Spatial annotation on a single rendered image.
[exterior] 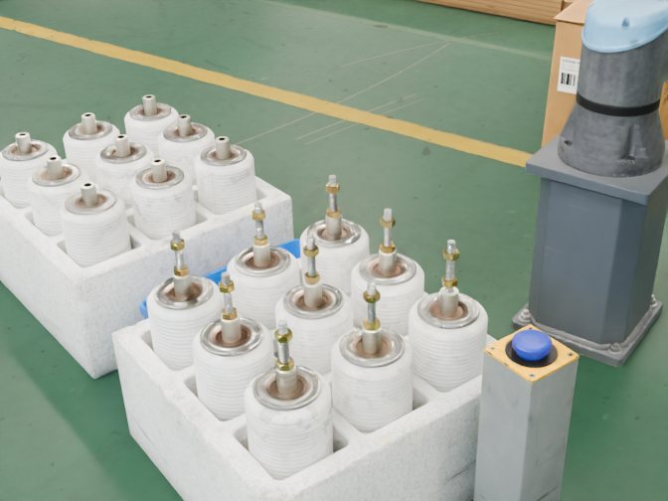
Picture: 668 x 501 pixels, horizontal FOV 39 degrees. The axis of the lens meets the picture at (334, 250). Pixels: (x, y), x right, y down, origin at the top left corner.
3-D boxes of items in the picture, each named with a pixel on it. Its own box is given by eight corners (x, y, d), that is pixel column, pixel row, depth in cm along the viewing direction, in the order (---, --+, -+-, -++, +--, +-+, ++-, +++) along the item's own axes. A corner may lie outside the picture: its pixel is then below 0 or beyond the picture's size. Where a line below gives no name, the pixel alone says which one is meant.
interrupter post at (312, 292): (313, 295, 120) (312, 273, 118) (327, 303, 119) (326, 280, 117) (299, 304, 119) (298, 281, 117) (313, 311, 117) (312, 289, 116)
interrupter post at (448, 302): (459, 318, 115) (460, 295, 114) (439, 318, 115) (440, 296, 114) (456, 306, 117) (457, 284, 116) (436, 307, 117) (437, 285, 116)
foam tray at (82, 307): (181, 206, 193) (170, 124, 183) (297, 287, 167) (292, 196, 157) (-5, 275, 172) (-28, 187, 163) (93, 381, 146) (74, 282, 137)
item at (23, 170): (59, 225, 173) (41, 134, 164) (83, 246, 167) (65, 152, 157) (8, 243, 168) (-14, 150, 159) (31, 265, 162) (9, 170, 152)
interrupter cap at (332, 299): (313, 279, 123) (313, 275, 123) (356, 302, 119) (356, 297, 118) (270, 305, 119) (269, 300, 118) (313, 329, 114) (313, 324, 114)
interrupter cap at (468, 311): (484, 330, 113) (484, 325, 113) (420, 332, 113) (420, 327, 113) (474, 294, 120) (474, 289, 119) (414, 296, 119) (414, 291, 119)
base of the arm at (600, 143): (583, 124, 150) (589, 64, 144) (678, 147, 142) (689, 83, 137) (540, 160, 139) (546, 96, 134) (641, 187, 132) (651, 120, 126)
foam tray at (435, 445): (348, 332, 155) (346, 238, 145) (523, 469, 128) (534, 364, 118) (129, 433, 136) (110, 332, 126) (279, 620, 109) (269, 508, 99)
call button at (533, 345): (530, 339, 101) (532, 323, 100) (559, 357, 99) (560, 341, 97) (503, 353, 99) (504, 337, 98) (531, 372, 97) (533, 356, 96)
